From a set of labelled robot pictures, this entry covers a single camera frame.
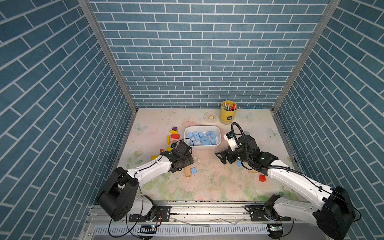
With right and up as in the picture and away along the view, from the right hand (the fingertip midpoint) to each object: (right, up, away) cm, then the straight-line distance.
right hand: (223, 151), depth 80 cm
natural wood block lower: (-20, -13, +5) cm, 24 cm away
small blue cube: (-16, -13, +7) cm, 22 cm away
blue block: (-6, +8, +24) cm, 26 cm away
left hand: (-19, -9, +8) cm, 22 cm away
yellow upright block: (-34, +3, +20) cm, 39 cm away
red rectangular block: (-30, +6, +24) cm, 39 cm away
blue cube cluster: (-15, +7, +22) cm, 28 cm away
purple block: (-31, +11, +27) cm, 42 cm away
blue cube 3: (-12, +7, +24) cm, 27 cm away
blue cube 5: (-18, +1, +20) cm, 27 cm away
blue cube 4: (-14, +5, +21) cm, 26 cm away
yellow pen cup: (+7, +23, +22) cm, 33 cm away
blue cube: (+6, -4, -10) cm, 12 cm away
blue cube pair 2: (-4, +3, +19) cm, 20 cm away
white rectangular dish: (-10, +11, +23) cm, 27 cm away
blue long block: (-9, +4, +23) cm, 25 cm away
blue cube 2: (-19, +7, +22) cm, 30 cm away
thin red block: (-38, -3, +17) cm, 41 cm away
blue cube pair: (-4, +6, +22) cm, 23 cm away
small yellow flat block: (-31, +8, +25) cm, 41 cm away
